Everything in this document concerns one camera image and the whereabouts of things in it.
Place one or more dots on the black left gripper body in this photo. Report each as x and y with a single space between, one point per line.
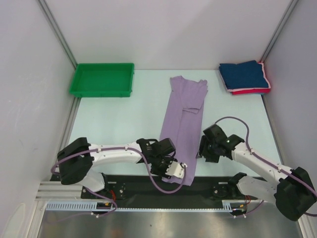
159 167

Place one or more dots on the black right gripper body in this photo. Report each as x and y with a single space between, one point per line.
207 149

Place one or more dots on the purple t shirt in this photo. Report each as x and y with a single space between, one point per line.
183 121

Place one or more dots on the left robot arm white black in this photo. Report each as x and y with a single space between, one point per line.
76 162

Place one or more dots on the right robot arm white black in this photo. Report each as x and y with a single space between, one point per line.
290 190

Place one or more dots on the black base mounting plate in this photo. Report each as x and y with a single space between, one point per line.
205 192

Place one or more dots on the red folded shirt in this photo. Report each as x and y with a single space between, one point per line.
261 91

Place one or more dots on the navy blue folded shirt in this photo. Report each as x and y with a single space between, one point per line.
244 75

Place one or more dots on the pink folded shirt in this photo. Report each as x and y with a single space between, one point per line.
250 88

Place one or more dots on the green plastic tray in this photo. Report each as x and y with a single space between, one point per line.
99 80

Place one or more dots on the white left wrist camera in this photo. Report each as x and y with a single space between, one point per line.
176 169

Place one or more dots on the light blue cable duct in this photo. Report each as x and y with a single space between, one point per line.
94 206

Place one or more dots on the aluminium frame front rail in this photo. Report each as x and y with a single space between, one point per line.
53 190

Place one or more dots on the right aluminium corner post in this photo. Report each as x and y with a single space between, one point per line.
282 23

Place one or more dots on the aluminium corner post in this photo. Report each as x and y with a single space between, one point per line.
48 14
282 23

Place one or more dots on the left aluminium corner post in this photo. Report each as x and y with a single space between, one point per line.
48 14

